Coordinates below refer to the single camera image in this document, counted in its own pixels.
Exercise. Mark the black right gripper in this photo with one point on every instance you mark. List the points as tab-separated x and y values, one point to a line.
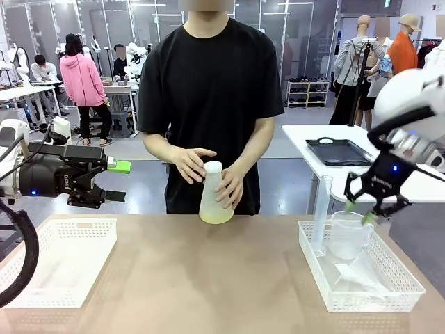
386	175

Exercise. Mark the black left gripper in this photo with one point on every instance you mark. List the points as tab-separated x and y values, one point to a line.
41	174

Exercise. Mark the clear plastic measuring beaker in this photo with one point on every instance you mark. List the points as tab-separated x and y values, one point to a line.
347	240

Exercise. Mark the translucent plastic graduated cylinder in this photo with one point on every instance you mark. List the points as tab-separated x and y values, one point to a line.
321	215

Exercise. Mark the translucent plastic funnel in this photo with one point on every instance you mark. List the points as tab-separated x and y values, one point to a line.
365	275

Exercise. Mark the translucent plastic conical flask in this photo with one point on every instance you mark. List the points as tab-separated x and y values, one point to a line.
212	205

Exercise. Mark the person's right forearm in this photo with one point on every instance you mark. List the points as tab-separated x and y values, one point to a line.
158	148

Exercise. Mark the person's left forearm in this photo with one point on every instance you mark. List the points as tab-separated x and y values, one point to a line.
255	149

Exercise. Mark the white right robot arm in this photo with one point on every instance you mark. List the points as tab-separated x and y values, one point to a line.
400	94

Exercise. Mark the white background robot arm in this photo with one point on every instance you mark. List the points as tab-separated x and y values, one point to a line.
135	59

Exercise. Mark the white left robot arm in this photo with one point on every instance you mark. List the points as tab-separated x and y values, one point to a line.
7	134

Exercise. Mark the person's right hand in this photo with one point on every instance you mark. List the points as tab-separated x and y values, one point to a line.
189	163

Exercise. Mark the person's left hand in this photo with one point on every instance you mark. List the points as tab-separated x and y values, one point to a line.
231	188

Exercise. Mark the black plastic tray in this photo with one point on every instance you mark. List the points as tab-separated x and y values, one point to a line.
339	153

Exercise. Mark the grey step stool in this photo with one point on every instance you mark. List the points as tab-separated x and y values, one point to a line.
121	123

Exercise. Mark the white basket label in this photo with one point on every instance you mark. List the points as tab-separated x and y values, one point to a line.
342	269

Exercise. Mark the white background workbench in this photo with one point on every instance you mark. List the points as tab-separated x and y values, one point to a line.
120	88

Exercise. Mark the white perforated plastic basket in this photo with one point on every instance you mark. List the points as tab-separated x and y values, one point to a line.
361	302
73	264

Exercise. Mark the person in pink hoodie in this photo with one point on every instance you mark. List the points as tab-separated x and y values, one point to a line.
81	80

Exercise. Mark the seated person in black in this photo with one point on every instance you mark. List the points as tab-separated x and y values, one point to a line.
120	66

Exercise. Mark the background person in white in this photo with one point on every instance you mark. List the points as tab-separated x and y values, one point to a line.
379	80

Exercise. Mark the white shoe rack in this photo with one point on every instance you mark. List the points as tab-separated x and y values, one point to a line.
308	93

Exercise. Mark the black tripod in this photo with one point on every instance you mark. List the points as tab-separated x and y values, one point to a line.
361	76

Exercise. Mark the white long background table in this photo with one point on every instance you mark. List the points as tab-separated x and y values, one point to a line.
24	92

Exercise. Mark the person in black t-shirt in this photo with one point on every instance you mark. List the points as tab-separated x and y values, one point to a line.
208	87

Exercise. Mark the seated person in white shirt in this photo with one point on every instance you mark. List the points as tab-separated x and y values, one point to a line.
45	73

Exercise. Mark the mannequin in grey top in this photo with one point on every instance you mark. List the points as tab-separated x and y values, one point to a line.
349	62

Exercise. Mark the mannequin in orange shirt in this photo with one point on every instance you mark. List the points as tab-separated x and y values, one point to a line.
403	52

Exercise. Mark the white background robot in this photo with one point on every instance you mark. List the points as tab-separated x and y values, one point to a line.
19	61

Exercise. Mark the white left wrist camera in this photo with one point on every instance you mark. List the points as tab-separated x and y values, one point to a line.
62	127

